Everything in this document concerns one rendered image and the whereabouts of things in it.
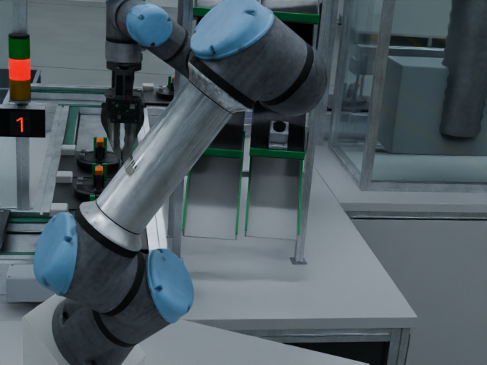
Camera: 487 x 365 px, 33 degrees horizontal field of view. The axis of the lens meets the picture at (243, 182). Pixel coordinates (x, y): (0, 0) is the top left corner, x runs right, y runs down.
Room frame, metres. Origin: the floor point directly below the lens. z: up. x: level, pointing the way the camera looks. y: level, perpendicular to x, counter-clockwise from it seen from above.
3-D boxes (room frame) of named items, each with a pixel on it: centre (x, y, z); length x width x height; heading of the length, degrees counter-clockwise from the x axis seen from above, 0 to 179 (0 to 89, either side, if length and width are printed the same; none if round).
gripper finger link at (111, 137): (1.64, 0.28, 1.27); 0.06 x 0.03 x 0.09; 10
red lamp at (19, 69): (1.93, 0.56, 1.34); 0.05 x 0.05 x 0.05
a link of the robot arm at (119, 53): (1.64, 0.26, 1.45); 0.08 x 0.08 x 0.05
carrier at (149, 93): (3.22, 0.31, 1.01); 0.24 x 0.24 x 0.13; 10
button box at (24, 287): (1.62, 0.39, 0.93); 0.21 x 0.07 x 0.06; 100
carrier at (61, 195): (2.09, 0.39, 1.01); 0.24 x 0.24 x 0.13; 10
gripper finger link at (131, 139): (1.64, 0.24, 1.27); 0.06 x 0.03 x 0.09; 10
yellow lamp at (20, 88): (1.93, 0.56, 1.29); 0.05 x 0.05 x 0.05
